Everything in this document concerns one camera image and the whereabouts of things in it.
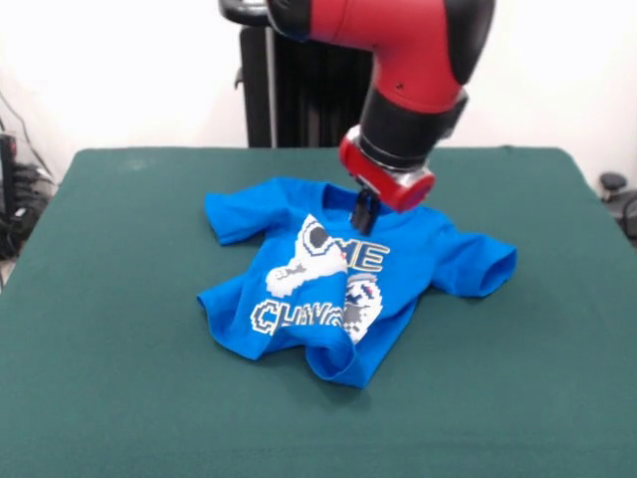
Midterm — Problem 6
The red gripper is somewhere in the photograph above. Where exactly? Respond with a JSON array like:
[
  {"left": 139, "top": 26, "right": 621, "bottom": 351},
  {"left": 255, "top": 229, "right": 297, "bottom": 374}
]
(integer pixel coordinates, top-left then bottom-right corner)
[{"left": 338, "top": 124, "right": 438, "bottom": 237}]

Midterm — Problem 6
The blue printed shirt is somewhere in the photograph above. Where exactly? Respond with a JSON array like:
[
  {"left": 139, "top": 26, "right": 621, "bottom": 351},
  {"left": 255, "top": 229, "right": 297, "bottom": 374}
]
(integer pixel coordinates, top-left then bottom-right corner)
[{"left": 195, "top": 176, "right": 519, "bottom": 389}]

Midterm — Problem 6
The black office chair base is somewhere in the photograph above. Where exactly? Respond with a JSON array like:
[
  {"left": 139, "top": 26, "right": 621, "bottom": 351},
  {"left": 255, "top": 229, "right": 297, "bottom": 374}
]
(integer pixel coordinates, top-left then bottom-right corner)
[{"left": 598, "top": 171, "right": 637, "bottom": 250}]

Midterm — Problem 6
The dark green table cloth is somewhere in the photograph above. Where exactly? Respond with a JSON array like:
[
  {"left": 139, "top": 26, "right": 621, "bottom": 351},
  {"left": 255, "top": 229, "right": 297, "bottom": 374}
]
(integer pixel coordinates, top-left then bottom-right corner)
[{"left": 0, "top": 145, "right": 637, "bottom": 478}]

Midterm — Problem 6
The black box device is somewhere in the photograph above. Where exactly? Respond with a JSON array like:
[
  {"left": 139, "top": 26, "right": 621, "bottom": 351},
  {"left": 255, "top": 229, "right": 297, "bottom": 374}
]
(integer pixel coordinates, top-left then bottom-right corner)
[{"left": 0, "top": 132, "right": 19, "bottom": 216}]

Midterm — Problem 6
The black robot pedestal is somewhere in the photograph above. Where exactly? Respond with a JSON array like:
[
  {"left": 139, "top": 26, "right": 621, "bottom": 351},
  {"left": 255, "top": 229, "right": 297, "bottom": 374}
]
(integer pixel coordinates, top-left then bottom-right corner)
[{"left": 218, "top": 0, "right": 379, "bottom": 148}]

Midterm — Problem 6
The black cable tangle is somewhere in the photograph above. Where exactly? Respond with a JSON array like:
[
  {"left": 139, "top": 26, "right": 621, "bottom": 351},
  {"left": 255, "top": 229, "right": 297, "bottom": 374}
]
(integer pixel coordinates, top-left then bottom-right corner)
[{"left": 0, "top": 92, "right": 59, "bottom": 261}]

